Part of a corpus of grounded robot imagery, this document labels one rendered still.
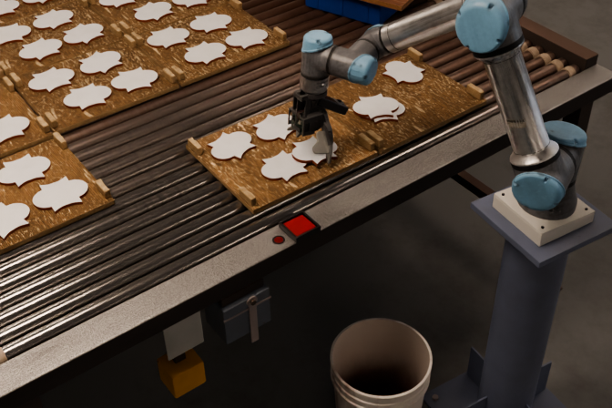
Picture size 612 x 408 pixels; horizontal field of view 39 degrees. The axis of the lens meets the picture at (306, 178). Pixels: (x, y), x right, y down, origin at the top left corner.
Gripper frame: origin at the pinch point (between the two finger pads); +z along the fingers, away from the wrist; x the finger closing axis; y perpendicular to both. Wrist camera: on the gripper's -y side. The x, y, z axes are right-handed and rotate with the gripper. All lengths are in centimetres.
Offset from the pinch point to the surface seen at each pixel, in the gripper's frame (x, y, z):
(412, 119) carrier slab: 3.4, -32.0, -1.7
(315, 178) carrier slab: 8.6, 5.8, 2.0
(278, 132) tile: -13.2, 3.3, 0.8
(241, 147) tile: -13.1, 15.3, 2.0
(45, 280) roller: 0, 78, 11
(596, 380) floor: 58, -83, 87
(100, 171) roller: -30, 50, 8
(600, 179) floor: -12, -167, 79
